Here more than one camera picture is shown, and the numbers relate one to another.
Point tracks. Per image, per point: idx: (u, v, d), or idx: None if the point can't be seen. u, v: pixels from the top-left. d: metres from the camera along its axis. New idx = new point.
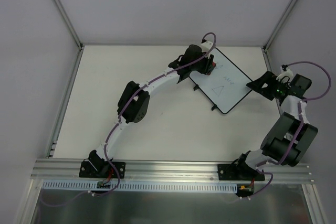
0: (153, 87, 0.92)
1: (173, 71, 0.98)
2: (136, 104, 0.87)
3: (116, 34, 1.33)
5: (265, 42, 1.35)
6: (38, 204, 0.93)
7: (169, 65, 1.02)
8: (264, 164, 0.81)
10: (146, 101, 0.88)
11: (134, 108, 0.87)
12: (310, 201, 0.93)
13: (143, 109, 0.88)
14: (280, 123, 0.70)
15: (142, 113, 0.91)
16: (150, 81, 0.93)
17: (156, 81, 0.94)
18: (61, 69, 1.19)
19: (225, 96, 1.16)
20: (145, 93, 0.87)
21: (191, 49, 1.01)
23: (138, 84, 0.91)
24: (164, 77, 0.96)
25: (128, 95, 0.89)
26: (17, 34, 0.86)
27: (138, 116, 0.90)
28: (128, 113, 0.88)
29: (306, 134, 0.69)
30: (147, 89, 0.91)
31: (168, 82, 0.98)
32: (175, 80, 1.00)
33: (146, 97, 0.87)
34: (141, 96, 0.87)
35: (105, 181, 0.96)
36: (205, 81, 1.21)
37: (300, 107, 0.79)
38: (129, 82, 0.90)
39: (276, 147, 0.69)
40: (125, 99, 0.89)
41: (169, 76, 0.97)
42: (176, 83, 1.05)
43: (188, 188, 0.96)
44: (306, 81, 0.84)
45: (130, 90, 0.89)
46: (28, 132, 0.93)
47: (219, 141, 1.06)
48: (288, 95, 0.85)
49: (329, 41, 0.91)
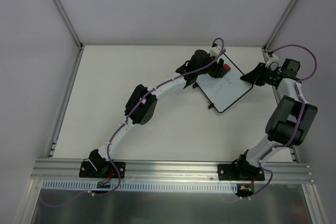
0: (161, 90, 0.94)
1: (180, 76, 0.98)
2: (144, 106, 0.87)
3: (116, 34, 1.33)
5: (265, 42, 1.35)
6: (38, 204, 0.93)
7: (177, 70, 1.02)
8: (271, 152, 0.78)
10: (153, 105, 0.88)
11: (140, 111, 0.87)
12: (310, 201, 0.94)
13: (149, 112, 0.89)
14: (282, 106, 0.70)
15: (148, 115, 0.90)
16: (158, 85, 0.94)
17: (164, 86, 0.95)
18: (61, 69, 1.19)
19: (222, 95, 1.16)
20: (153, 97, 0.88)
21: (198, 55, 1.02)
23: (146, 87, 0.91)
24: (171, 82, 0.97)
25: (136, 98, 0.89)
26: (17, 34, 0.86)
27: (145, 118, 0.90)
28: (135, 117, 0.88)
29: (308, 114, 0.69)
30: (154, 93, 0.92)
31: (175, 87, 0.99)
32: (181, 84, 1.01)
33: (154, 102, 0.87)
34: (148, 100, 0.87)
35: (105, 181, 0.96)
36: (204, 80, 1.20)
37: (297, 89, 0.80)
38: (137, 85, 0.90)
39: (281, 130, 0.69)
40: (133, 100, 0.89)
41: (176, 81, 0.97)
42: (182, 87, 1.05)
43: (188, 188, 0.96)
44: (296, 63, 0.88)
45: (139, 93, 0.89)
46: (28, 132, 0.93)
47: (219, 141, 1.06)
48: (283, 79, 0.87)
49: (329, 42, 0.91)
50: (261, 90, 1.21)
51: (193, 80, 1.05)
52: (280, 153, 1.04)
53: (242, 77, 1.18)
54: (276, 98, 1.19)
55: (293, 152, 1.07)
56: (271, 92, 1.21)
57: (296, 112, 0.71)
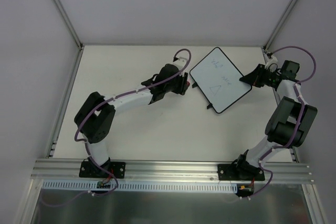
0: (122, 102, 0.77)
1: (145, 88, 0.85)
2: (96, 120, 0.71)
3: (116, 34, 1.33)
5: (265, 42, 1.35)
6: (38, 204, 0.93)
7: (143, 82, 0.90)
8: (271, 152, 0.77)
10: (108, 118, 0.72)
11: (93, 125, 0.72)
12: (310, 201, 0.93)
13: (103, 127, 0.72)
14: (282, 107, 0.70)
15: (102, 131, 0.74)
16: (118, 95, 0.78)
17: (124, 96, 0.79)
18: (61, 69, 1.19)
19: (221, 95, 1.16)
20: (110, 107, 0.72)
21: (167, 68, 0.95)
23: (102, 96, 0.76)
24: (134, 94, 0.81)
25: (88, 108, 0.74)
26: (17, 34, 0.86)
27: (98, 135, 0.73)
28: (86, 132, 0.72)
29: (307, 114, 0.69)
30: (113, 103, 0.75)
31: (139, 100, 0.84)
32: (147, 98, 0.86)
33: (111, 112, 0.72)
34: (104, 111, 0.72)
35: (105, 181, 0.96)
36: (203, 81, 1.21)
37: (297, 91, 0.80)
38: (91, 93, 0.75)
39: (281, 131, 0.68)
40: (85, 112, 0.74)
41: (141, 93, 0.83)
42: (147, 104, 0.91)
43: (188, 188, 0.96)
44: (295, 65, 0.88)
45: (93, 102, 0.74)
46: (28, 132, 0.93)
47: (219, 141, 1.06)
48: (283, 80, 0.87)
49: (329, 42, 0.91)
50: (261, 90, 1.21)
51: (160, 95, 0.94)
52: (280, 153, 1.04)
53: (241, 78, 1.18)
54: (276, 98, 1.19)
55: (293, 152, 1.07)
56: (272, 92, 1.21)
57: (296, 113, 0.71)
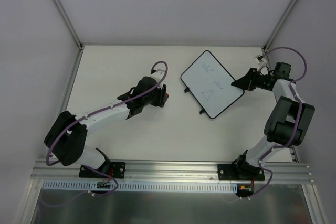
0: (94, 119, 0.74)
1: (122, 104, 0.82)
2: (67, 140, 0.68)
3: (116, 35, 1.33)
5: (265, 42, 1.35)
6: (38, 204, 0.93)
7: (119, 96, 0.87)
8: (271, 152, 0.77)
10: (81, 138, 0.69)
11: (63, 146, 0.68)
12: (310, 201, 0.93)
13: (75, 148, 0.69)
14: (280, 107, 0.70)
15: (75, 152, 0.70)
16: (91, 112, 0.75)
17: (98, 113, 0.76)
18: (61, 70, 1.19)
19: (214, 100, 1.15)
20: (82, 126, 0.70)
21: (145, 81, 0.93)
23: (73, 115, 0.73)
24: (109, 110, 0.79)
25: (58, 128, 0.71)
26: (17, 34, 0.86)
27: (71, 156, 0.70)
28: (58, 153, 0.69)
29: (305, 113, 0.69)
30: (85, 121, 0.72)
31: (115, 116, 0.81)
32: (124, 114, 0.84)
33: (82, 132, 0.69)
34: (75, 131, 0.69)
35: (105, 181, 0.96)
36: (195, 85, 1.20)
37: (293, 89, 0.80)
38: (62, 112, 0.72)
39: (281, 131, 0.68)
40: (55, 132, 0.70)
41: (117, 108, 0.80)
42: (125, 118, 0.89)
43: (188, 188, 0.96)
44: (287, 65, 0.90)
45: (63, 121, 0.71)
46: (27, 132, 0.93)
47: (219, 141, 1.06)
48: (277, 80, 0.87)
49: (328, 42, 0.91)
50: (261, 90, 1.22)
51: (138, 108, 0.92)
52: (280, 153, 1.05)
53: (235, 82, 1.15)
54: None
55: (293, 152, 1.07)
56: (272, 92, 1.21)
57: (295, 112, 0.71)
